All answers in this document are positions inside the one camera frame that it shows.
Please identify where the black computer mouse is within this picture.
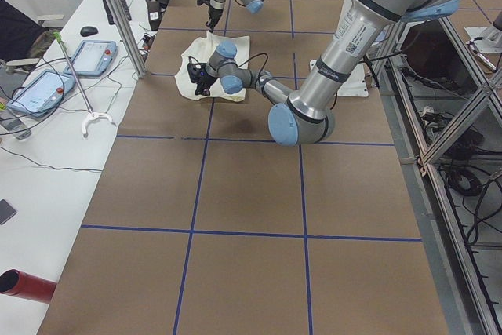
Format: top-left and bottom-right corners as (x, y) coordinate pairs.
(80, 26), (99, 37)

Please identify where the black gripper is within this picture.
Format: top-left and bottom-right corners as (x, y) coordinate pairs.
(195, 71), (216, 96)
(206, 7), (223, 33)

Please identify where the far blue teach pendant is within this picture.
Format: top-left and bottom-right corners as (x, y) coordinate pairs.
(71, 40), (118, 78)

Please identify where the red fire extinguisher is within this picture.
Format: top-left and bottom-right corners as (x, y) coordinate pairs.
(1, 269), (57, 304)

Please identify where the cream long-sleeve cat shirt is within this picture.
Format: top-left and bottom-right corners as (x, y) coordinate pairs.
(175, 31), (250, 102)

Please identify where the reacher grabber stick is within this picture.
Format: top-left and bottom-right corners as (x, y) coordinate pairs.
(53, 32), (115, 138)

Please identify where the aluminium frame post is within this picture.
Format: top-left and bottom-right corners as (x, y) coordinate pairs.
(106, 0), (146, 78)

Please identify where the black keyboard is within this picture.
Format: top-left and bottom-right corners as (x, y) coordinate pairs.
(101, 0), (133, 26)

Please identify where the black smartphone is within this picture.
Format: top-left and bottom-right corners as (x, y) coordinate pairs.
(0, 199), (17, 225)

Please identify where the near blue teach pendant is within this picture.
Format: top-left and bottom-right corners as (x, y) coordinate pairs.
(6, 70), (75, 118)

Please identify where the blue teach pendant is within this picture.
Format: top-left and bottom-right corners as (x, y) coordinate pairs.
(6, 70), (75, 118)
(71, 40), (118, 78)

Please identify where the clear water bottle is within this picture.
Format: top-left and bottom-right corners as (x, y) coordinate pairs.
(1, 115), (31, 140)

